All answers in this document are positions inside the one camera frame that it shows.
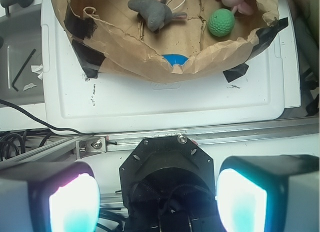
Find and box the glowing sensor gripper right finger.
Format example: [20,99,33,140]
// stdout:
[215,154,320,231]

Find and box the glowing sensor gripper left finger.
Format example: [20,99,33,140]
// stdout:
[0,161,100,231]

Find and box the pink plush bunny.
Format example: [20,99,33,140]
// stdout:
[220,0,254,16]

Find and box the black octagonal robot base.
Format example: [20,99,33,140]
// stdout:
[119,135,217,231]

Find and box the grey plush bunny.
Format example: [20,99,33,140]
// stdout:
[127,0,188,33]

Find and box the white plastic bin lid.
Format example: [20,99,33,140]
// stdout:
[41,0,301,133]

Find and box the grey plastic tray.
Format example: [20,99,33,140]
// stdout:
[0,11,44,105]

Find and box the black tape strip left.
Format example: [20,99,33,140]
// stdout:
[71,40,105,79]

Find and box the black tape strip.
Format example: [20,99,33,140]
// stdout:
[71,40,105,79]
[248,17,289,60]

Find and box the black allen key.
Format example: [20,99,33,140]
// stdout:
[11,48,37,92]

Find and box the black tape strip right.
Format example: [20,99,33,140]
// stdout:
[248,17,289,60]

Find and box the blue object under paper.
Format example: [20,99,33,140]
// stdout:
[162,54,188,66]

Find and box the green dimpled ball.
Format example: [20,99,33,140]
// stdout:
[208,9,235,37]

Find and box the aluminium extrusion rail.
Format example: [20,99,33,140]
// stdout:
[9,116,320,162]

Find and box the black cable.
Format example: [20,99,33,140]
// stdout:
[0,98,96,137]

